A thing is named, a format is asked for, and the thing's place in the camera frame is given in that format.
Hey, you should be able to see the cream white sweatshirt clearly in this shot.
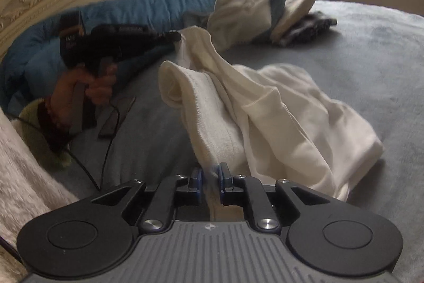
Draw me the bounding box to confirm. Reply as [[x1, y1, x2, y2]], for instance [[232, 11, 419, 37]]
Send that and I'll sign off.
[[159, 27, 384, 221]]

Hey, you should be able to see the person's left hand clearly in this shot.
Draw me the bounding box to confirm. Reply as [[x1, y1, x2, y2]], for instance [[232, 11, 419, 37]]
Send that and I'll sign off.
[[49, 62, 119, 132]]

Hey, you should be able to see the cream folded knit sweater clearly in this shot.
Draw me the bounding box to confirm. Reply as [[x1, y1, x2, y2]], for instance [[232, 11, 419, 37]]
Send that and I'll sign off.
[[207, 0, 272, 52]]

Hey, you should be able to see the blue quilted duvet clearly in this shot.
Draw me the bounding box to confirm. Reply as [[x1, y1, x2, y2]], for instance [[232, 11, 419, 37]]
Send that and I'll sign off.
[[1, 0, 216, 114]]

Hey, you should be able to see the dark blue folded garment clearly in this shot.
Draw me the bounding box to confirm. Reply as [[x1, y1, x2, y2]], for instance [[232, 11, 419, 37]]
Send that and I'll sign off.
[[259, 0, 286, 42]]

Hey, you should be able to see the beige folded garment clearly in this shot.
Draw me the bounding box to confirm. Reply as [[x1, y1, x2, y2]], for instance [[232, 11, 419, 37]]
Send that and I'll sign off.
[[270, 0, 316, 43]]

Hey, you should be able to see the white fluffy blanket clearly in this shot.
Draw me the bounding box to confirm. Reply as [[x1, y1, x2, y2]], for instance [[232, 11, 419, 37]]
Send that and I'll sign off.
[[1, 114, 77, 250]]

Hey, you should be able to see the black white plaid garment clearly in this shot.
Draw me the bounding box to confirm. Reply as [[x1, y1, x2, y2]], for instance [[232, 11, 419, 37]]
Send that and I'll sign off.
[[276, 11, 338, 47]]

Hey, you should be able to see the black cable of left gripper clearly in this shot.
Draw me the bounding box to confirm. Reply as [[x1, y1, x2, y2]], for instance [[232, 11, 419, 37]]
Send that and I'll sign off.
[[13, 101, 122, 193]]

